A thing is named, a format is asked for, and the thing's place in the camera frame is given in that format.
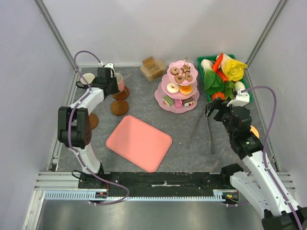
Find pink mug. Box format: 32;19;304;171
115;73;125;92

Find black mug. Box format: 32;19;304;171
76;73;95;89

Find metal serving tongs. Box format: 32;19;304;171
190;107;216;155

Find small orange glazed donut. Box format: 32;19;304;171
179;85;193;95

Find green layered cake slice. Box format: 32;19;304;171
163;95;174;107

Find small chocolate nut donut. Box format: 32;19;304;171
171;67;180;75

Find heart shaped cookie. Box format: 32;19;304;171
174;75;185;84

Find star shaped cookie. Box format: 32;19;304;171
181;64;190;74

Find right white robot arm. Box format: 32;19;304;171
205;98;307;230

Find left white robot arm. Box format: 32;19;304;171
58;66;119;188

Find yellow round sponge cake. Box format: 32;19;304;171
250;126;260;138

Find brown saucer upper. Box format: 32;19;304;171
112;86;130;100

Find brown saucer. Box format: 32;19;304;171
112;86;130;100
110;100;129;116
89;113;99;130

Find orange pumpkin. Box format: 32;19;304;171
211;92;225;101

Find brown saucer middle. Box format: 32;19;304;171
110;100;129;116

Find spinach leaves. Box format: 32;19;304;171
223;81;235;101

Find white eggplant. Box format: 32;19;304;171
234;81;246;92

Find brown saucer lower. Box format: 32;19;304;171
89;113;99;130

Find green bok choy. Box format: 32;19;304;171
201;59;224;95

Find cardboard box stack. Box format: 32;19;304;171
140;57;167;81

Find chocolate cake slice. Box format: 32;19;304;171
181;97;195;107

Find yellow napa cabbage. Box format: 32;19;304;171
220;54;248;81

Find red chili pepper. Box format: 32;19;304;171
212;53;224;72

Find pink layered cake slice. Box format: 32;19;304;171
174;99;182;109

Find pink three tier stand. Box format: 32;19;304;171
154;57;200;114

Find pink serving tray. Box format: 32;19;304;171
106;115;172;173

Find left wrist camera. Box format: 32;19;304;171
99;62;115;71

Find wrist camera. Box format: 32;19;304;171
99;62;115;71
227;89;250;107

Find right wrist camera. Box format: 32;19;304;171
227;89;250;107

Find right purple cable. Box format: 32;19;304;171
223;85;304;230

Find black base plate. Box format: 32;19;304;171
71;170;234;196

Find white cable duct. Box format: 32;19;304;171
45;190;234;202

